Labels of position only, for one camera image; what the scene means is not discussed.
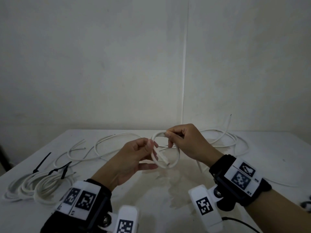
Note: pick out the person's left hand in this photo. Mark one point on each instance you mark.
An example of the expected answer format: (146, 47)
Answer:
(131, 160)

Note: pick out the person's right hand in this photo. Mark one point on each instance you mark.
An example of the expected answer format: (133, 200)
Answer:
(194, 145)

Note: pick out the bunch of black zip ties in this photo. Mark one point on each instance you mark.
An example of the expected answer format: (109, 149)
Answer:
(305, 205)

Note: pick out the person's left forearm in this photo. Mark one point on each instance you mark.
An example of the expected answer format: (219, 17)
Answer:
(107, 177)

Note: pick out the person's right forearm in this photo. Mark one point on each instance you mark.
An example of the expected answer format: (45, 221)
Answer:
(279, 211)

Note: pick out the black right wristband white markers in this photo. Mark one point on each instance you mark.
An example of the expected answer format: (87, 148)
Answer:
(240, 177)

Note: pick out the black wristband white markers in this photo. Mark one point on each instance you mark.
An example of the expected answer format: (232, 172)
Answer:
(240, 177)
(80, 198)

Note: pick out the black left wristband white markers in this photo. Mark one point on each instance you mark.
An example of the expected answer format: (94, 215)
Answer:
(80, 198)

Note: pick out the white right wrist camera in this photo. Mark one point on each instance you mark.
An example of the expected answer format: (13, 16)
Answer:
(196, 196)

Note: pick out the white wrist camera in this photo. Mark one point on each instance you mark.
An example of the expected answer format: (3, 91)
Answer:
(196, 196)
(126, 215)

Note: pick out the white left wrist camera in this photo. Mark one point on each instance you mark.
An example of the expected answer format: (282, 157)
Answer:
(126, 215)

